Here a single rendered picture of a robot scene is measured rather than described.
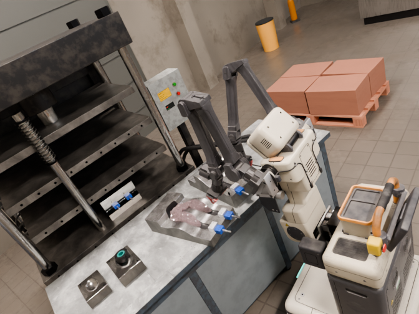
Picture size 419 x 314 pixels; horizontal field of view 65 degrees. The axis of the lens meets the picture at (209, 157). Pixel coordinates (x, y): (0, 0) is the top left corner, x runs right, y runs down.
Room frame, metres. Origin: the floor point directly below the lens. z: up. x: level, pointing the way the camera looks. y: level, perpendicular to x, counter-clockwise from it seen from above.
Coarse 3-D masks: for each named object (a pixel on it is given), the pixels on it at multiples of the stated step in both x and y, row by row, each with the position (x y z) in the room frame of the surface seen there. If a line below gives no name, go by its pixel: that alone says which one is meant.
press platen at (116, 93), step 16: (80, 96) 2.74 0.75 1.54; (96, 96) 2.50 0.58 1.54; (112, 96) 2.29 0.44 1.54; (64, 112) 2.45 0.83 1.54; (80, 112) 2.24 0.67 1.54; (96, 112) 2.20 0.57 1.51; (48, 128) 2.20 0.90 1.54; (64, 128) 2.10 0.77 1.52; (0, 144) 2.36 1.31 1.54; (16, 144) 2.17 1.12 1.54; (32, 144) 2.01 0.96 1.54; (48, 144) 2.04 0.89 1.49; (0, 160) 1.97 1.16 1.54; (16, 160) 1.94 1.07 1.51
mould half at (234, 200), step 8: (192, 176) 2.00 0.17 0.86; (200, 176) 1.84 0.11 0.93; (224, 176) 1.79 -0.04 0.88; (192, 184) 1.96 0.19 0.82; (200, 184) 1.85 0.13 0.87; (208, 184) 1.77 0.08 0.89; (240, 184) 1.63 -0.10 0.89; (248, 184) 1.62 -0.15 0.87; (224, 192) 1.63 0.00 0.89; (232, 192) 1.60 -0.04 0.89; (248, 192) 1.61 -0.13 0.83; (224, 200) 1.64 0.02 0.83; (232, 200) 1.56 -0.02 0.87; (240, 200) 1.58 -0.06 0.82
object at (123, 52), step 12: (132, 60) 2.28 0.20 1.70; (132, 72) 2.26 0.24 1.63; (144, 84) 2.28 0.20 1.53; (144, 96) 2.27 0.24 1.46; (120, 108) 2.87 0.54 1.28; (156, 108) 2.28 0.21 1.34; (156, 120) 2.27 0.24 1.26; (168, 132) 2.28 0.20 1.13; (168, 144) 2.27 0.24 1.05; (180, 156) 2.28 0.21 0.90; (180, 168) 2.25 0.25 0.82; (0, 216) 1.74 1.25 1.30; (12, 228) 1.75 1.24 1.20; (24, 240) 1.75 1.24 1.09; (36, 252) 1.75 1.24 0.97; (48, 264) 1.75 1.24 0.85; (48, 276) 1.72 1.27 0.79
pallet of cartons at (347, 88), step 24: (288, 72) 4.12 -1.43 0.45; (312, 72) 3.78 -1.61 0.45; (336, 72) 3.49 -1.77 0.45; (360, 72) 3.23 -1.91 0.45; (384, 72) 3.33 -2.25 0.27; (288, 96) 3.57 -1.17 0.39; (312, 96) 3.30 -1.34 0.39; (336, 96) 3.08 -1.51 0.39; (360, 96) 2.98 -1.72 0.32; (312, 120) 3.36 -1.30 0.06; (336, 120) 3.21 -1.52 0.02; (360, 120) 2.89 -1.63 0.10
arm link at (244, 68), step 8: (232, 64) 1.70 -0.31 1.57; (240, 64) 1.67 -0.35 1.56; (248, 64) 1.70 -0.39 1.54; (232, 72) 1.70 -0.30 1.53; (240, 72) 1.68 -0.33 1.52; (248, 72) 1.66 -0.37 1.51; (248, 80) 1.65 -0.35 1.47; (256, 80) 1.63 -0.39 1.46; (256, 88) 1.62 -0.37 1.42; (264, 88) 1.63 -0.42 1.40; (256, 96) 1.62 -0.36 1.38; (264, 96) 1.59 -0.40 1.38; (264, 104) 1.58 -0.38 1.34; (272, 104) 1.57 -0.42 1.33
